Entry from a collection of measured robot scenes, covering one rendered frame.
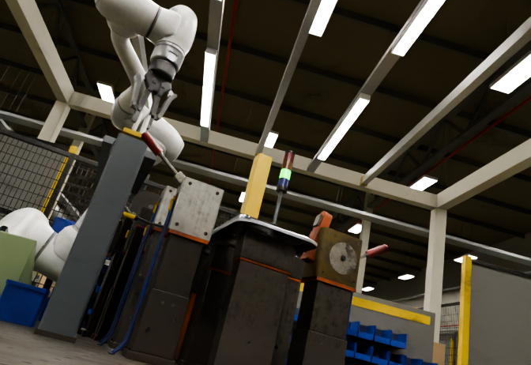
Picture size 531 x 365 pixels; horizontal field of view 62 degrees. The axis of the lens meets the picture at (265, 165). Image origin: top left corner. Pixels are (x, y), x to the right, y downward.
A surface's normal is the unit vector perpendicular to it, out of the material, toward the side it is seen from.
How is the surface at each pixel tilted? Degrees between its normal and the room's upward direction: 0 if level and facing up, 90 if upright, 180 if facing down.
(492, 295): 90
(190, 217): 90
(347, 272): 90
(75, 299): 90
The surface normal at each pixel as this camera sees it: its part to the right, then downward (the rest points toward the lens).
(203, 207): 0.39, -0.29
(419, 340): 0.17, -0.37
